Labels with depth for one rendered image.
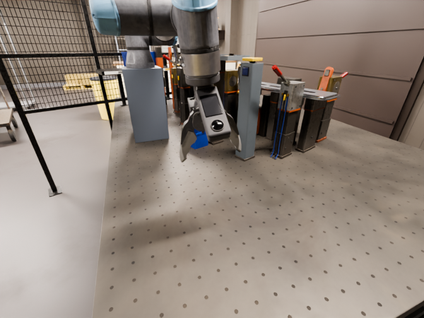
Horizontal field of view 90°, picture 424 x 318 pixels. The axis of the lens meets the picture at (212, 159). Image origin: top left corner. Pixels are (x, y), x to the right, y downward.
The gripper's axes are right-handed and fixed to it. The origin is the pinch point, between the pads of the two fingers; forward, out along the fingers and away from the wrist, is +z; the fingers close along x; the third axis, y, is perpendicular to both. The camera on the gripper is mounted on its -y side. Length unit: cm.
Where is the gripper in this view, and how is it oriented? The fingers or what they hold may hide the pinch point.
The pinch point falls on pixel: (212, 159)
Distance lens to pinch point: 53.0
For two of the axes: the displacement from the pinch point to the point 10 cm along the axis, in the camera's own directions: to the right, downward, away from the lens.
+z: 0.8, 8.1, 5.8
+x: -9.8, 1.8, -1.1
